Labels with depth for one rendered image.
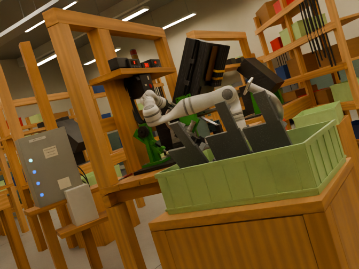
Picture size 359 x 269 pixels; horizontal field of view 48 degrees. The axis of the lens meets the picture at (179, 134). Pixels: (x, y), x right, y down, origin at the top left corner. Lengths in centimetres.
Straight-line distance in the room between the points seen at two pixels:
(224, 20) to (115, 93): 991
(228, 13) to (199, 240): 1115
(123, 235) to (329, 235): 141
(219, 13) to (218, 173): 1120
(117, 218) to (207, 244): 101
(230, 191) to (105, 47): 160
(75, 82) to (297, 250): 156
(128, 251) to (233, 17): 1041
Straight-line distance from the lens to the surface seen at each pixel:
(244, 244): 144
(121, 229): 244
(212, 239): 149
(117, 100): 270
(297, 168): 134
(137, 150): 271
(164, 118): 218
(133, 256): 247
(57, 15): 248
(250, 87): 143
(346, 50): 493
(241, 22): 1224
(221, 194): 148
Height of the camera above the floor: 116
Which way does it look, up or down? 3 degrees down
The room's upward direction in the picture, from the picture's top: 17 degrees counter-clockwise
